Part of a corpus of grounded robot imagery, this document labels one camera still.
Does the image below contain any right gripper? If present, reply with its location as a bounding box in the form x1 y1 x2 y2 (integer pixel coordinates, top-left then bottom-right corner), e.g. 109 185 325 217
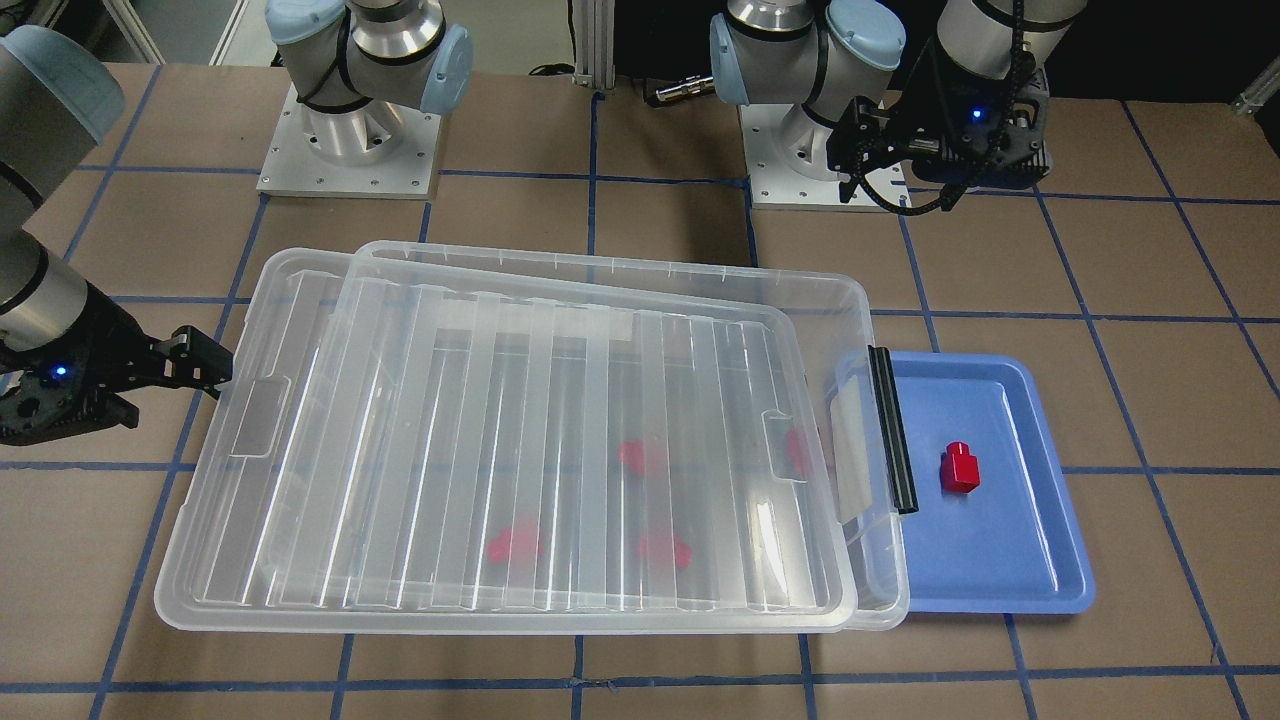
1 286 234 446

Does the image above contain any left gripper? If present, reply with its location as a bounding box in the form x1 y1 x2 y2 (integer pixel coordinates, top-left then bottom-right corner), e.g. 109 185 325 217
826 40 1050 213

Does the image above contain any clear plastic box lid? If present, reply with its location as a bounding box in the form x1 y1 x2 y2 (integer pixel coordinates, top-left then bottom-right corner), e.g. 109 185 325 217
154 249 858 634

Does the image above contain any red block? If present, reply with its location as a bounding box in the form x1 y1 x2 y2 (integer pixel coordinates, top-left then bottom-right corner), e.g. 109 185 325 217
636 533 692 570
940 441 980 495
485 525 541 564
616 439 669 477
785 427 812 479

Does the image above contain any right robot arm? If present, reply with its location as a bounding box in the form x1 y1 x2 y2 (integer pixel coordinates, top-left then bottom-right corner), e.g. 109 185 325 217
3 1 475 446

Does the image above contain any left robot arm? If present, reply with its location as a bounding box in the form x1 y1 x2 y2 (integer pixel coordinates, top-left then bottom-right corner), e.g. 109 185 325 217
709 1 1085 217

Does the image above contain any clear plastic storage box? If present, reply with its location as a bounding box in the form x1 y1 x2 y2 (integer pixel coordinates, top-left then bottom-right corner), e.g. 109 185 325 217
262 240 909 632

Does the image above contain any blue plastic tray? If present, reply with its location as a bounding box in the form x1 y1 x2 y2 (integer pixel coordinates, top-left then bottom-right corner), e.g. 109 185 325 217
828 350 1096 614

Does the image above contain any black box latch handle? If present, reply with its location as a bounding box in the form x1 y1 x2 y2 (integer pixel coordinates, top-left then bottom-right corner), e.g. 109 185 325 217
867 345 919 515

